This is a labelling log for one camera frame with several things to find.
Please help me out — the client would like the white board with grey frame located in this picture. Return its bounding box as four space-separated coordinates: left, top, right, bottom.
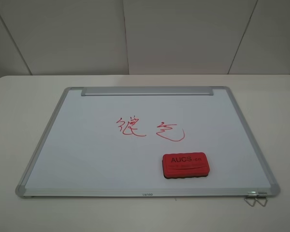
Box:
15 86 280 198

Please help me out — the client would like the grey marker tray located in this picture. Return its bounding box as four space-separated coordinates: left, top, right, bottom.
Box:
81 87 214 96

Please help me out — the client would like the left metal binder clip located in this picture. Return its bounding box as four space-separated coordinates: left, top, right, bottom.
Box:
244 191 257 207

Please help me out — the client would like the red whiteboard eraser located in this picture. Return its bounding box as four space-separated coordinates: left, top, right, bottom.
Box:
162 152 210 179

